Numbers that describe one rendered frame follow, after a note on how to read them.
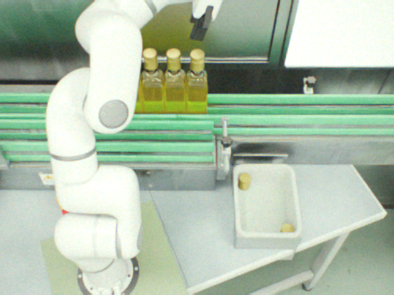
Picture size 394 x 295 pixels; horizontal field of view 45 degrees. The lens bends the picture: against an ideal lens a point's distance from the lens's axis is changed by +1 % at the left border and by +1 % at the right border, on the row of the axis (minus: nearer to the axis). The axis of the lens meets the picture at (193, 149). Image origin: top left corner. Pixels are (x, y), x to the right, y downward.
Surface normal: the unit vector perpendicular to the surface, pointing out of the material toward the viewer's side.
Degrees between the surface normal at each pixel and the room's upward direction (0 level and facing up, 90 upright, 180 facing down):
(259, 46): 90
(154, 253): 4
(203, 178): 90
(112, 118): 66
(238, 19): 90
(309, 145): 90
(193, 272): 0
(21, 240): 0
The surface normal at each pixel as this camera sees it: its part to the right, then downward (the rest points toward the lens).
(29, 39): 0.01, 0.82
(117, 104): 0.48, 0.38
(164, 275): -0.04, -0.52
